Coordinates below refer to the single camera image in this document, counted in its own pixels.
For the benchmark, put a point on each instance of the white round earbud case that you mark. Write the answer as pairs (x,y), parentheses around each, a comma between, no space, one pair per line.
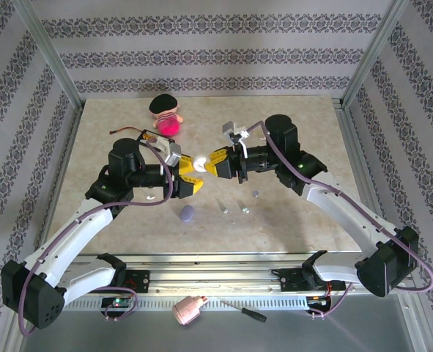
(200,163)

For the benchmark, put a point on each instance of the white earbud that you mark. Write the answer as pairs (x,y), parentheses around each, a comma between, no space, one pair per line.
(150,197)
(243,207)

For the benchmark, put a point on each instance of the purple oval earbud case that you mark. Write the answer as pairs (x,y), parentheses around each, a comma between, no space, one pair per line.
(187,214)

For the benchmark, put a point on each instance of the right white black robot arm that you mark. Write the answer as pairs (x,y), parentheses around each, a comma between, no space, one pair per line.
(348,216)

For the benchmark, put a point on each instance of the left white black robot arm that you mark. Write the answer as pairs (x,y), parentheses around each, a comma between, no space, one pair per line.
(73,234)

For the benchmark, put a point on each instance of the small metal bolt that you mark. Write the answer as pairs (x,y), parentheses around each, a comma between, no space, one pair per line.
(223,207)

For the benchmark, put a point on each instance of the plush doll pink dress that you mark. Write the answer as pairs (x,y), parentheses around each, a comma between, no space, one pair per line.
(165,121)

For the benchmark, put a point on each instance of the pink plastic bottle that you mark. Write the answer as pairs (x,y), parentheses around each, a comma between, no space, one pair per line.
(187,309)

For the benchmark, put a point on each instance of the small controller circuit board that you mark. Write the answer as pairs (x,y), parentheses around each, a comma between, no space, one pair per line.
(317,300)
(117,302)

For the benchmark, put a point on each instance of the aluminium side rail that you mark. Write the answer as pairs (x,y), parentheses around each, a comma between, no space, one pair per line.
(349,139)
(62,165)

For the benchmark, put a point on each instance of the aluminium mounting rail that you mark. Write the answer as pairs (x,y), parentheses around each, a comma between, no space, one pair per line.
(209,278)

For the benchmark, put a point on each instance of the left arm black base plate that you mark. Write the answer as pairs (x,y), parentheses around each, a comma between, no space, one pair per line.
(139,280)

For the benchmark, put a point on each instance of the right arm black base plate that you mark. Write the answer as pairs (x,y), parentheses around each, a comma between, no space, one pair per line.
(293,279)

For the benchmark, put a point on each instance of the aluminium frame post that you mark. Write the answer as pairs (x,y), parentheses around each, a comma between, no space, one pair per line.
(51,55)
(374,55)

